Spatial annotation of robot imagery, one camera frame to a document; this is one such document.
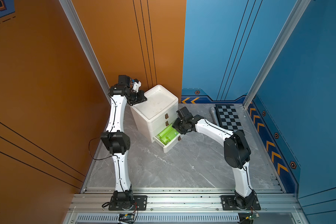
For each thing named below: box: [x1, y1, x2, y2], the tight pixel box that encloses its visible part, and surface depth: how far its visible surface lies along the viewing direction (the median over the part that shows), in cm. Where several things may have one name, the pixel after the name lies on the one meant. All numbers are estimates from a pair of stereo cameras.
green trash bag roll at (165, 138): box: [159, 133, 172, 144], surface depth 95 cm
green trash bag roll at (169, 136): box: [160, 127, 179, 146], surface depth 93 cm
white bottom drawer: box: [153, 133, 183, 154], surface depth 92 cm
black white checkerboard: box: [214, 104, 244, 133], surface depth 111 cm
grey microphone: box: [209, 106, 218, 126], surface depth 114 cm
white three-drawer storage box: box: [130, 84, 184, 154], surface depth 91 cm
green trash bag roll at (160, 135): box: [157, 124, 173, 139], surface depth 98 cm
